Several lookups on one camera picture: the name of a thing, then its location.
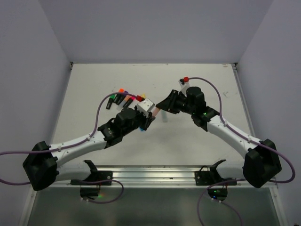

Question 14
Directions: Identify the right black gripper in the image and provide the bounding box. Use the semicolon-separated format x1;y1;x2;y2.
157;89;195;115

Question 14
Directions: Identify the pastel orange highlighter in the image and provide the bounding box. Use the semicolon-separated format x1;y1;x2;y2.
152;108;160;117

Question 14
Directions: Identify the pastel green highlighter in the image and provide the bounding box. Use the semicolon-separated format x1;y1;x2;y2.
161;111;168;123

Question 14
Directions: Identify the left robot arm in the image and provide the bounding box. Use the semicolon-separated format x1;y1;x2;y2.
23;105;155;191

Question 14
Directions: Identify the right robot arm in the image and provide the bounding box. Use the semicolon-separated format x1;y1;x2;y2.
156;87;282;188

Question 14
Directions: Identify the pink cap black highlighter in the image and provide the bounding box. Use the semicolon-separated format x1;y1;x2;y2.
123;95;136;108

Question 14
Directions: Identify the peach cap clear highlighter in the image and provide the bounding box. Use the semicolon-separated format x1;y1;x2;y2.
117;95;130;111

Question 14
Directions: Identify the purple cap black highlighter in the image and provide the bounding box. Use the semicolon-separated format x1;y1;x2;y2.
117;91;128;105

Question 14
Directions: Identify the orange cap black highlighter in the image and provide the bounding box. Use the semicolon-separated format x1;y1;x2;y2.
113;89;124;104

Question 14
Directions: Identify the green cap black highlighter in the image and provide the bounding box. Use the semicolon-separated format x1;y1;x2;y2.
106;94;116;110

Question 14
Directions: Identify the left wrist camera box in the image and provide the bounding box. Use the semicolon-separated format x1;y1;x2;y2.
136;98;155;117

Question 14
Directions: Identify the aluminium rail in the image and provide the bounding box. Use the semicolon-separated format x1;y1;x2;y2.
42;163;247;189

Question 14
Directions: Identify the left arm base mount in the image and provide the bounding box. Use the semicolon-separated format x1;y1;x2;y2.
71;160;113;200

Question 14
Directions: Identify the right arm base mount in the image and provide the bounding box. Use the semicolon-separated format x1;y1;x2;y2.
194;160;237;201

